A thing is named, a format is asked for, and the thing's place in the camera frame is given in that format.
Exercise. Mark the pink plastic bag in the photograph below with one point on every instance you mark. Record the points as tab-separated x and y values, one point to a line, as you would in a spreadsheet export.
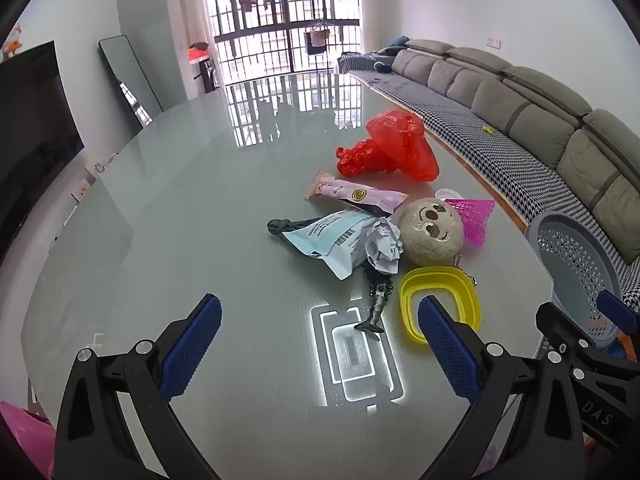
25	440

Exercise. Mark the grey fabric sofa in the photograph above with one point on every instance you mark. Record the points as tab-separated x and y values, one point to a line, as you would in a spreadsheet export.
540	110

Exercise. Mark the red plastic bag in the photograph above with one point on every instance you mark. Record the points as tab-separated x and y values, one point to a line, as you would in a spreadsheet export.
395	145

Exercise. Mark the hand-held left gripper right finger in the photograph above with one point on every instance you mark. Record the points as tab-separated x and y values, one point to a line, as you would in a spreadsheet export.
447	350

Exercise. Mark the blue cushion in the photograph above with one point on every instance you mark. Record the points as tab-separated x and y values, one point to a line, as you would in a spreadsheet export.
398	41

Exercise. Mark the leaning floor mirror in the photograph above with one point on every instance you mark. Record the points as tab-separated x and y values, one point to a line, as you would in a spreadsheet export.
130	75

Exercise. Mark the purple snack packet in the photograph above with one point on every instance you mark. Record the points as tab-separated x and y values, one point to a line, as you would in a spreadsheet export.
350	192

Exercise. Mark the grey sofa with houndstooth cover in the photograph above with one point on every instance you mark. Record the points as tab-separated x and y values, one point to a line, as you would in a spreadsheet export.
500	160

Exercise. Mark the white wall switch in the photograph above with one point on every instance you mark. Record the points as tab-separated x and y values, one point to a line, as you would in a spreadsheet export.
494	44

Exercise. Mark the black window grille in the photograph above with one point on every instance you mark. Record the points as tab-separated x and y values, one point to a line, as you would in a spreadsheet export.
260	45

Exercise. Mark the light blue mailer bag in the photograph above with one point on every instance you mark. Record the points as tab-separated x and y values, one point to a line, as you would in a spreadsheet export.
325	235

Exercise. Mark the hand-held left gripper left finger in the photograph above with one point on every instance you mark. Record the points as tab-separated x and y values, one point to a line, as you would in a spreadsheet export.
192	345

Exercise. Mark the black toy figure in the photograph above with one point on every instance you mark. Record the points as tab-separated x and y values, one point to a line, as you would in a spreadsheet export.
377	305

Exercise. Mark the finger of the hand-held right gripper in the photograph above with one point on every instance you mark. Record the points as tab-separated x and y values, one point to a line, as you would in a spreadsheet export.
617	310
560	325

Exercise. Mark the grey perforated plastic basket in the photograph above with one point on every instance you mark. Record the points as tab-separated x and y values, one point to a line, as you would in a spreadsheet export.
565	260

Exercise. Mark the black television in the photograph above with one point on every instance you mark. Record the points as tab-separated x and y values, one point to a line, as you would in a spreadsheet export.
30	135

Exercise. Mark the white paper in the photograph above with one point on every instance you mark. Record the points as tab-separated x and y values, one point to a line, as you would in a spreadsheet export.
382	245

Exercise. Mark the dark blue cloth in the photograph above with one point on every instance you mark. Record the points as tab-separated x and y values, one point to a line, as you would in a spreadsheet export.
383	66

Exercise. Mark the white plastic lid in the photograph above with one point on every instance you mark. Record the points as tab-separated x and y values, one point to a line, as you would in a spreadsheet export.
446	193

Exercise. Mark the black plastic piece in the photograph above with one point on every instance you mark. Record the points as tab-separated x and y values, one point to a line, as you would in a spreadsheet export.
280	226

